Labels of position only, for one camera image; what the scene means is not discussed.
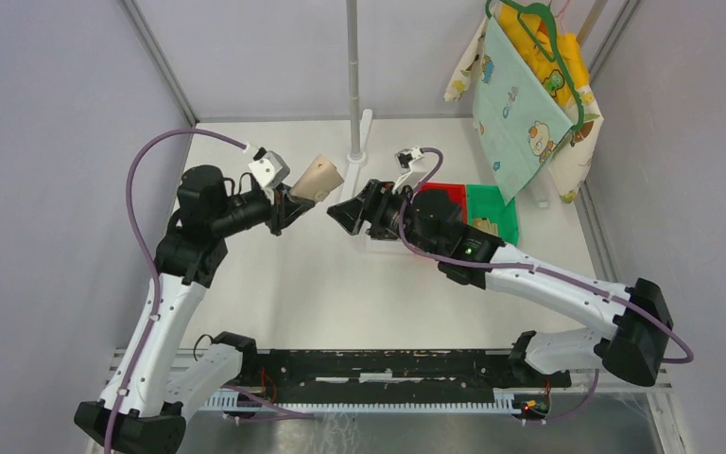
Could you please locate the yellow cloth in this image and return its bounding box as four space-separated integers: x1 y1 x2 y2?
496 4 596 108

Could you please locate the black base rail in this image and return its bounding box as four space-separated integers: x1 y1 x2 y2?
230 349 572 405

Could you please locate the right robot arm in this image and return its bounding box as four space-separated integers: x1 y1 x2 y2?
327 179 674 387

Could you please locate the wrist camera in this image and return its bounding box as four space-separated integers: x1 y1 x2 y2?
248 148 290 188
394 147 431 193

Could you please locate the green plastic bin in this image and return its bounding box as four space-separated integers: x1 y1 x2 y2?
466 184 520 246

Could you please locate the grey stand pole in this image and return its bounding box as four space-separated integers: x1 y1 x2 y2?
345 0 363 162

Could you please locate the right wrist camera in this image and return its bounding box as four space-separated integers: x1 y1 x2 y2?
394 147 431 193

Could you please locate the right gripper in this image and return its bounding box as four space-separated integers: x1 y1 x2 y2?
328 178 442 259

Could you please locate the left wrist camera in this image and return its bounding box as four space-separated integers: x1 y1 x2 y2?
248 148 290 188

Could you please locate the white cable duct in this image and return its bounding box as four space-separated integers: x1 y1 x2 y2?
182 390 521 417

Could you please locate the red plastic bin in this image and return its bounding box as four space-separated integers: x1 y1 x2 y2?
414 183 467 223

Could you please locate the green clothes hanger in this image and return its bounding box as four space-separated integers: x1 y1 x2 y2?
485 1 594 131

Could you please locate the cream patterned cloth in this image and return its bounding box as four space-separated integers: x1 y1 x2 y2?
443 6 604 203

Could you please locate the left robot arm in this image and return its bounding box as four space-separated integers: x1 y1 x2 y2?
74 165 316 453

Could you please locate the beige card holder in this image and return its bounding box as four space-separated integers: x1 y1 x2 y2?
289 154 344 202

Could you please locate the brown item in green bin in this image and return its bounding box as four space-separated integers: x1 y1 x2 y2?
470 218 499 236

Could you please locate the mint cartoon cloth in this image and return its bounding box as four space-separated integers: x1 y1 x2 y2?
473 18 573 203

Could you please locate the white stand base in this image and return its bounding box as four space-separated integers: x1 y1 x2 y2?
339 109 373 201

